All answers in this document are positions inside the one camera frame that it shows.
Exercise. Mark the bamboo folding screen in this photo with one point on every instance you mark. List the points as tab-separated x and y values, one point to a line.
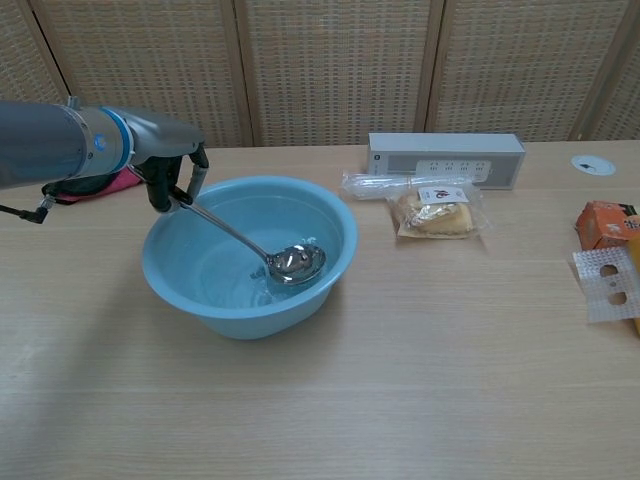
330	65

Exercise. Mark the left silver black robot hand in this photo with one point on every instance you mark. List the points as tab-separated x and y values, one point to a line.
165	137

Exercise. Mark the black and pink cloth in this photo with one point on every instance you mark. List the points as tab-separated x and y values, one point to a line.
117	182

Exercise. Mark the light blue bowl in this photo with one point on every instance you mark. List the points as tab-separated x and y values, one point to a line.
220	305

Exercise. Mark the clear plastic bag of straws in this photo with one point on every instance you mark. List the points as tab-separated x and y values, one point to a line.
372	182

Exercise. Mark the orange egg roll box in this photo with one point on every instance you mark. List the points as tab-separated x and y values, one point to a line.
600	225

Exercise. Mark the bagged bread snack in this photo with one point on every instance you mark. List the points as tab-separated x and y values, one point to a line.
435	215

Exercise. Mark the white power strip box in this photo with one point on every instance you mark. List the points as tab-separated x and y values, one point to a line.
440	147

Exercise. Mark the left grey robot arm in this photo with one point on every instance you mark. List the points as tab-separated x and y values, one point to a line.
50	145

